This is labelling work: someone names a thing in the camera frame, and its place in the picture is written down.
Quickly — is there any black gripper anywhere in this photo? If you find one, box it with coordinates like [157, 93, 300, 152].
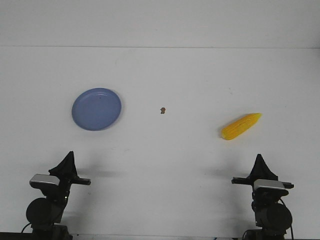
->
[48, 151, 91, 198]
[231, 153, 294, 198]

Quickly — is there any yellow corn cob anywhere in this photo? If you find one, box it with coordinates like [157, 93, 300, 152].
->
[220, 113, 263, 141]

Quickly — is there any blue round plate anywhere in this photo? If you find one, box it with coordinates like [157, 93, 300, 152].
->
[71, 87, 122, 131]

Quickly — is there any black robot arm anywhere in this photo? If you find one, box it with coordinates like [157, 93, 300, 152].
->
[231, 153, 294, 240]
[26, 151, 91, 240]

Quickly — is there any small brown table mark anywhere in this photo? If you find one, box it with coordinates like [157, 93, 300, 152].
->
[160, 107, 166, 115]

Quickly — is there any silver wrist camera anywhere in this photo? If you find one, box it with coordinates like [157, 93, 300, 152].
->
[29, 174, 60, 189]
[252, 179, 288, 193]

